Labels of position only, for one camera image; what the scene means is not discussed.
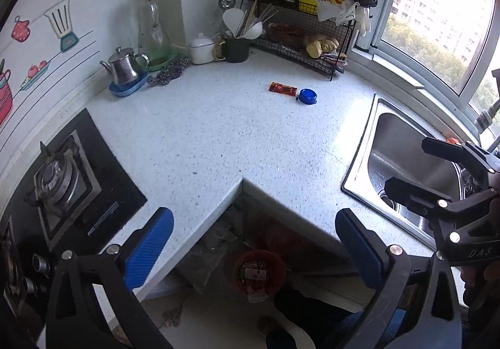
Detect white enamel pot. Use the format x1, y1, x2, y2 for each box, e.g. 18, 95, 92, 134
189, 33, 217, 65

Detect steel wool scrubber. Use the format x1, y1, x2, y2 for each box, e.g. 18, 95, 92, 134
146, 57, 192, 86

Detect dark green mug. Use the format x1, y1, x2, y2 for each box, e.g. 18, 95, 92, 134
214, 36, 251, 63

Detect kitchen wall sticker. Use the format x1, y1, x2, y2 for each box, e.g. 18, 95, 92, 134
0, 0, 98, 127

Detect pile of clear plastic bags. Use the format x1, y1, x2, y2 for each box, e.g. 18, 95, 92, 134
176, 204, 243, 292

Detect ginger root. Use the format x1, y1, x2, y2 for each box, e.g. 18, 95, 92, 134
306, 37, 340, 59

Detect stainless steel sink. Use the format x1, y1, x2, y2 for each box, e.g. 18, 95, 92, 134
341, 94, 481, 244

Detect person's right hand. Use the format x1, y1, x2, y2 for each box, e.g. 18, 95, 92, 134
460, 261, 500, 309

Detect red sauce packet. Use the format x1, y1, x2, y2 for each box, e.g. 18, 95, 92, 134
269, 82, 298, 97

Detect steel faucet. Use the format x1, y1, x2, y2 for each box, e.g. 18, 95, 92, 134
472, 68, 500, 134

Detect dried red chilies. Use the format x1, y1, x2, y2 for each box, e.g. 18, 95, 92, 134
267, 23, 305, 45

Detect black gas stove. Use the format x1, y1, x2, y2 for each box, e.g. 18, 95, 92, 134
0, 108, 148, 330

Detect red plastic bin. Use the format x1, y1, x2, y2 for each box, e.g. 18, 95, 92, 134
233, 250, 288, 297

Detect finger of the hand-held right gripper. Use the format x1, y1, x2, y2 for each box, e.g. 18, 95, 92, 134
422, 136, 500, 188
384, 176, 456, 224

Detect green dish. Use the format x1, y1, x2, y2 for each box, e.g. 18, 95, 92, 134
146, 50, 179, 72

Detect person's leg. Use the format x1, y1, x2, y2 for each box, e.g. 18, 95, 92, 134
266, 288, 407, 349

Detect white plastic gloves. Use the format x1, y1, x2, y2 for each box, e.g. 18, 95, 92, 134
317, 0, 370, 37

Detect glass carafe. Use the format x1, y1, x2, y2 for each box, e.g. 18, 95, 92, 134
135, 0, 173, 64

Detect bundle of chopsticks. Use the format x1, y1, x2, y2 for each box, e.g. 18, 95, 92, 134
203, 1, 279, 39

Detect white window frame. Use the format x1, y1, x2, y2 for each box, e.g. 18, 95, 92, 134
353, 0, 500, 139

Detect black wire rack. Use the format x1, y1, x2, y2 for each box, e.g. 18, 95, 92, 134
239, 0, 358, 82

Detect floor rag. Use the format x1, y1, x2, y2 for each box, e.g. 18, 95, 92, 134
160, 304, 184, 328

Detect steel teapot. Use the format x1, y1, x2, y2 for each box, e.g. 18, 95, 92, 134
99, 46, 151, 86

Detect blue dish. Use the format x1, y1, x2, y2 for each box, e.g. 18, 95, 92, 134
108, 71, 150, 97

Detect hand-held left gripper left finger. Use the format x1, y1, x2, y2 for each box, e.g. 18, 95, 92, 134
46, 207, 175, 349

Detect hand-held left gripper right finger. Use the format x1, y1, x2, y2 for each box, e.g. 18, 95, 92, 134
335, 208, 463, 349

